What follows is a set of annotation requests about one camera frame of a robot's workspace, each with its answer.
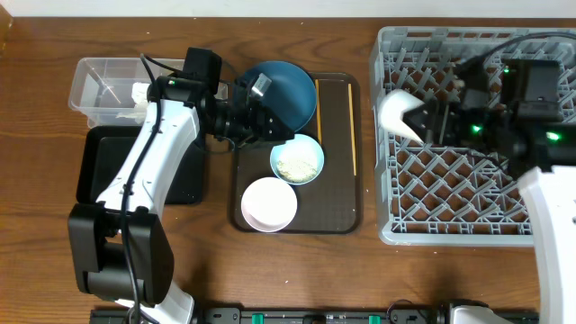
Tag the grey dishwasher rack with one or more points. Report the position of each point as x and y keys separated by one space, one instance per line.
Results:
x=446 y=196

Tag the light blue bowl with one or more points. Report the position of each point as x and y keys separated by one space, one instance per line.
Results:
x=300 y=146

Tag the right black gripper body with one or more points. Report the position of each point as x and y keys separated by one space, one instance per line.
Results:
x=473 y=128

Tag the white cup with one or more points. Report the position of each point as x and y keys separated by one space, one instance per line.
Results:
x=391 y=112

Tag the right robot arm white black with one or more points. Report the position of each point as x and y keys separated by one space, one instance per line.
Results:
x=530 y=133

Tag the right wooden chopstick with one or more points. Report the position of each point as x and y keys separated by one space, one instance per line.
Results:
x=352 y=126

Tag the brown serving tray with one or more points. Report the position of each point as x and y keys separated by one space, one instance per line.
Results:
x=332 y=203

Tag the waste paper wrapper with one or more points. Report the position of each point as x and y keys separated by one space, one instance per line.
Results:
x=139 y=95

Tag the pink bowl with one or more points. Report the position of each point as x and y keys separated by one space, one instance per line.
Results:
x=269 y=205

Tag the clear plastic bin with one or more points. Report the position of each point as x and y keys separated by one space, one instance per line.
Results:
x=101 y=87

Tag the black bin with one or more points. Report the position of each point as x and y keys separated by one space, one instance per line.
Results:
x=106 y=148

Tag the dark blue plate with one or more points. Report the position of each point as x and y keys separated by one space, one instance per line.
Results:
x=291 y=94

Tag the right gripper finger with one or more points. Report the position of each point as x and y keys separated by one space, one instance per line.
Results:
x=422 y=134
x=425 y=114

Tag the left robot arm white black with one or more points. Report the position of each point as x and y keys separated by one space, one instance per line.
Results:
x=119 y=248

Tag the black rail at table edge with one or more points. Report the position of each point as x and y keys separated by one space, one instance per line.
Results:
x=402 y=314

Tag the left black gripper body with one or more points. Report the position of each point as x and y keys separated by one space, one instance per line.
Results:
x=238 y=124

